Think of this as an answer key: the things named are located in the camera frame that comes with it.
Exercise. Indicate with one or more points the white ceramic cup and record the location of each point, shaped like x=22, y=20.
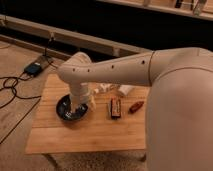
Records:
x=124, y=90

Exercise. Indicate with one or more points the red pepper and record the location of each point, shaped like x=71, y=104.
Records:
x=135, y=107

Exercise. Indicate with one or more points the black rectangular box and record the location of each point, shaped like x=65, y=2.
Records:
x=115, y=108

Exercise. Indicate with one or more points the white tube package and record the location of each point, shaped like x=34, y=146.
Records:
x=103, y=88

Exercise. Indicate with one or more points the dark round bowl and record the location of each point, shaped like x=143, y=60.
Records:
x=64, y=109

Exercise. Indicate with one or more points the black power adapter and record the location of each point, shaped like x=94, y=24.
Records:
x=33, y=69

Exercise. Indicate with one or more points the long wall rail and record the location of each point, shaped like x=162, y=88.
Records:
x=76, y=39

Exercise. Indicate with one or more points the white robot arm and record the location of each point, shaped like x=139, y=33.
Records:
x=179, y=109

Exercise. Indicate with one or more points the wooden table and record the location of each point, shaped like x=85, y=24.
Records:
x=95, y=131

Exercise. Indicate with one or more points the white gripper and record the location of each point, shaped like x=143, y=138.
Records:
x=81, y=94

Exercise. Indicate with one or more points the upper wooden shelf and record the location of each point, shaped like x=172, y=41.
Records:
x=200, y=9

